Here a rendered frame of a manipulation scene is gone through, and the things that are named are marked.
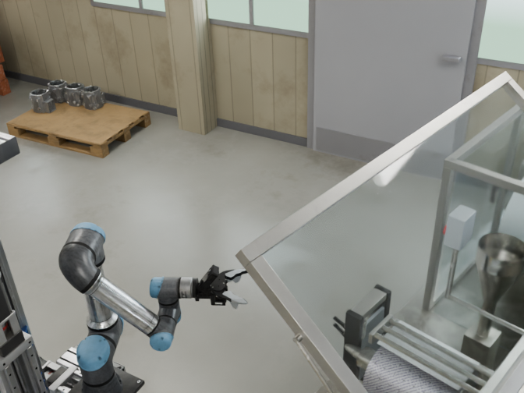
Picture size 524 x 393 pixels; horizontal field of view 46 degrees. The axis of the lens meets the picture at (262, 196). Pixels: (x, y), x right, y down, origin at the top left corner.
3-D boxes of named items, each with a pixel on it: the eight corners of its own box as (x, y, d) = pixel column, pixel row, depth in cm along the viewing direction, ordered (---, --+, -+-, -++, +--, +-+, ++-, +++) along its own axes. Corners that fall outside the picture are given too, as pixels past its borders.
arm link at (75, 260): (62, 259, 192) (179, 344, 209) (73, 238, 201) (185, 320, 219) (41, 277, 197) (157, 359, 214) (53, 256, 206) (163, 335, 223)
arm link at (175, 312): (157, 334, 223) (153, 311, 217) (163, 312, 232) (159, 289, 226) (178, 334, 222) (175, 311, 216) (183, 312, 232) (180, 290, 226)
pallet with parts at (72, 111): (154, 124, 605) (150, 93, 587) (98, 161, 547) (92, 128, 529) (66, 103, 654) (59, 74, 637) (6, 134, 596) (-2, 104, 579)
